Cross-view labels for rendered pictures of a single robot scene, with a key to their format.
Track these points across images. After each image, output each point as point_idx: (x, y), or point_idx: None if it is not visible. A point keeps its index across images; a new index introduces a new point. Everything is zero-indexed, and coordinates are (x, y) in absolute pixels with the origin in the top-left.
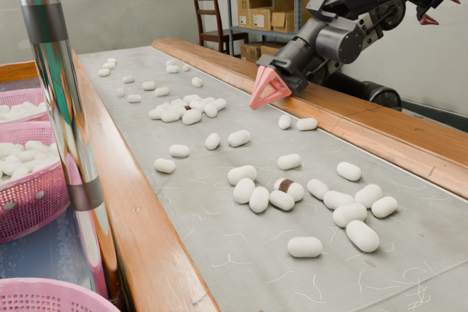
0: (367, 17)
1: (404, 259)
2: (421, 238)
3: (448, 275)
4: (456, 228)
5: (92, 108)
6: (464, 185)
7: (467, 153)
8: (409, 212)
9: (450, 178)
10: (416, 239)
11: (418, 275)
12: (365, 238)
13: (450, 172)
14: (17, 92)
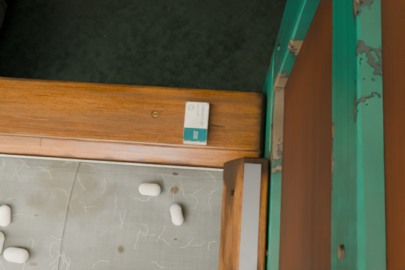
0: None
1: (43, 243)
2: (38, 218)
3: (65, 234)
4: (45, 191)
5: None
6: (23, 147)
7: (3, 114)
8: (15, 199)
9: (12, 146)
10: (37, 222)
11: (56, 248)
12: (21, 260)
13: (8, 142)
14: None
